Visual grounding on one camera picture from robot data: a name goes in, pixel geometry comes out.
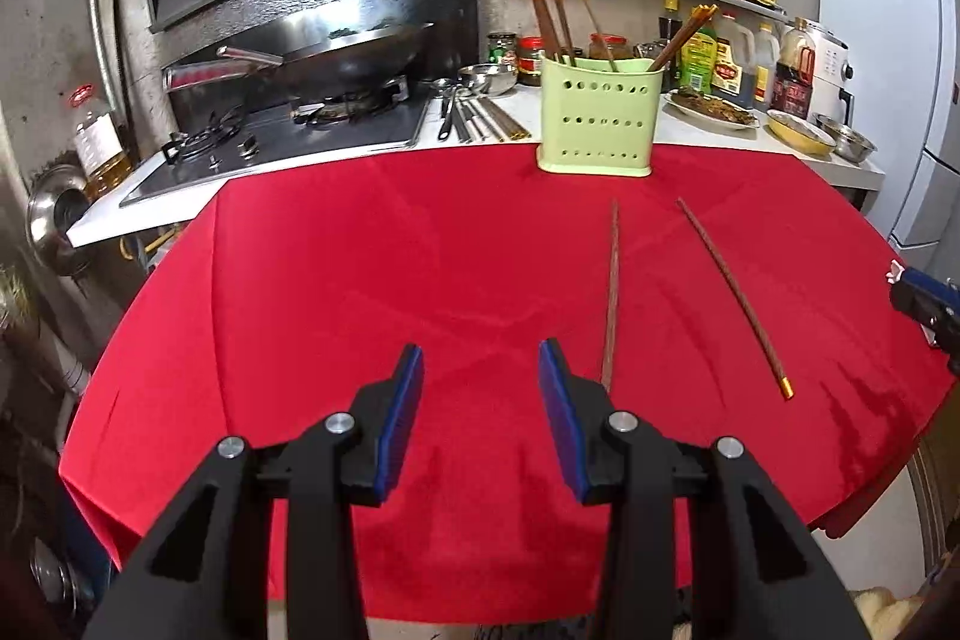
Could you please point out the red tablecloth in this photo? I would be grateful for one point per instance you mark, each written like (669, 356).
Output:
(375, 280)

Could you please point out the bundle of metal chopsticks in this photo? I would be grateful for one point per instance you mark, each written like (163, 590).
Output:
(495, 119)

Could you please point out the yellow bowl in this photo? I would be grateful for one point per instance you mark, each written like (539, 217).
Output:
(799, 132)

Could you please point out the wide steel bowl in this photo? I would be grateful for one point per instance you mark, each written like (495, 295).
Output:
(846, 141)

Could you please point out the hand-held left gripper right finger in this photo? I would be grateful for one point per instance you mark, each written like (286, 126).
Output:
(562, 422)

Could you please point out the green perforated chopstick holder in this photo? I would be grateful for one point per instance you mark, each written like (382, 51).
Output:
(596, 119)

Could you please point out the gas stove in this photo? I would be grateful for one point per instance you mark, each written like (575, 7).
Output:
(300, 138)

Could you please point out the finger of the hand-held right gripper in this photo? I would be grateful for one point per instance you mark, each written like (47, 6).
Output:
(949, 344)
(911, 295)

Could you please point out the dark sauce bottle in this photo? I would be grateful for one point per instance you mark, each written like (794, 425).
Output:
(670, 29)

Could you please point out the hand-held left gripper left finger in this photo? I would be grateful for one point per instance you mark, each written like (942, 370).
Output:
(397, 430)

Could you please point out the steel wok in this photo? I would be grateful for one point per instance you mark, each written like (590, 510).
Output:
(352, 51)

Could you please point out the steel basin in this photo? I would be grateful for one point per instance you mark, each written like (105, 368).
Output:
(56, 576)

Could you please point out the cream fluffy cloth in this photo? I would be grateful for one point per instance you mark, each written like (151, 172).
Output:
(889, 614)

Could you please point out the white refrigerator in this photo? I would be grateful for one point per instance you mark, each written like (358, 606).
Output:
(892, 48)

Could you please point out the green label bottle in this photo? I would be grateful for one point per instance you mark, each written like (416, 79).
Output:
(699, 59)

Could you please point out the steel pot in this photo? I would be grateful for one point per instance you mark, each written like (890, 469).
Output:
(56, 220)

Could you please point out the plate of food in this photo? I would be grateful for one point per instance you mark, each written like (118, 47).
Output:
(712, 111)

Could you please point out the white kitchen appliance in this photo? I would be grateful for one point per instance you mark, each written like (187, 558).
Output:
(832, 74)

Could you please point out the small steel bowl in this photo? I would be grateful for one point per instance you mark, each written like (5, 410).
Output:
(487, 78)

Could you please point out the red lid jar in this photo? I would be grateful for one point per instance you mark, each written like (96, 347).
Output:
(531, 61)

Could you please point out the clear jug yellow label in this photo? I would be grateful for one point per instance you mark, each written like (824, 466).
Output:
(765, 74)

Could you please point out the cooking oil bottle red cap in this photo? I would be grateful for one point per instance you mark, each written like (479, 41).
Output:
(97, 149)

